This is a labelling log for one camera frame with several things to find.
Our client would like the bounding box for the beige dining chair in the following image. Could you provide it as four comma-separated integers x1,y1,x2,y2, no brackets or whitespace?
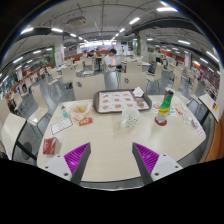
27,83,50,127

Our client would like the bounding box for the red cardboard box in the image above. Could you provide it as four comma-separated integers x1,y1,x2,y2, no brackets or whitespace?
42,136,58,156

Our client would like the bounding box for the group of beige chairs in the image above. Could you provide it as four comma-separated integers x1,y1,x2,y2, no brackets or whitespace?
0,54,218,116

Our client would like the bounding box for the white dining table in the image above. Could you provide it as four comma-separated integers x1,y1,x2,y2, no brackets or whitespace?
0,113,28,161
198,93,221,124

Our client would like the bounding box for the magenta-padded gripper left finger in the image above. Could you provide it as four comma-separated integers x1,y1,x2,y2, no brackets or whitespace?
42,142,92,186

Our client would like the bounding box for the colourful printed leaflet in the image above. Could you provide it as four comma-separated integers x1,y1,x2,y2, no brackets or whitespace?
152,101,180,118

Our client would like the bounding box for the white polka-dot mug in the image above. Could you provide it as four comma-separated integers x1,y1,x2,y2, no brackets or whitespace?
120,106,141,129

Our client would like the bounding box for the green drink bottle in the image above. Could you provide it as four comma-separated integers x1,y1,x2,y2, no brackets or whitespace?
155,89,175,126

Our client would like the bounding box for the crumpled paper food wrapper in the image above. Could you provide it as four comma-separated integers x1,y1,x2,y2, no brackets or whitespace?
68,100,93,122

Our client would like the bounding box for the clear plastic bag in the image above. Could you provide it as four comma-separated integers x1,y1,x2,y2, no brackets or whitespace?
182,113,205,136

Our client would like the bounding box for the small teal sanitizer bottle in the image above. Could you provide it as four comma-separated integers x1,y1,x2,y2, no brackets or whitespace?
60,105,69,119

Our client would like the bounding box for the ceiling air conditioner unit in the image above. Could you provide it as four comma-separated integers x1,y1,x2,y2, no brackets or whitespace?
65,16,87,28

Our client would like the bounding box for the brown food tray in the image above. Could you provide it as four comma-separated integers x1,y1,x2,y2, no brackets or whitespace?
92,89,153,115

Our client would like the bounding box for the white card with red border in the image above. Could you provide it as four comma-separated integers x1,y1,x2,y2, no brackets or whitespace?
49,116,74,136

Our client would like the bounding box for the person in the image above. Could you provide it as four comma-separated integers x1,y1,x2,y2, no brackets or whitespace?
104,48,124,73
85,49,97,58

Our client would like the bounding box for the beige chair with round hole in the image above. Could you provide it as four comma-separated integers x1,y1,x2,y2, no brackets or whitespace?
72,73,106,100
119,71,148,94

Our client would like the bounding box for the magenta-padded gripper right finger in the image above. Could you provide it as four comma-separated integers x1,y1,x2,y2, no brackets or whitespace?
131,142,184,186

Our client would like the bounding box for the white paper napkin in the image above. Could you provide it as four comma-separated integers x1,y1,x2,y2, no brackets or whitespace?
132,86,145,98

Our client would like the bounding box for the group of ceiling lights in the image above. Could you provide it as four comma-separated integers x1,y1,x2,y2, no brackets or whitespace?
1,5,219,81

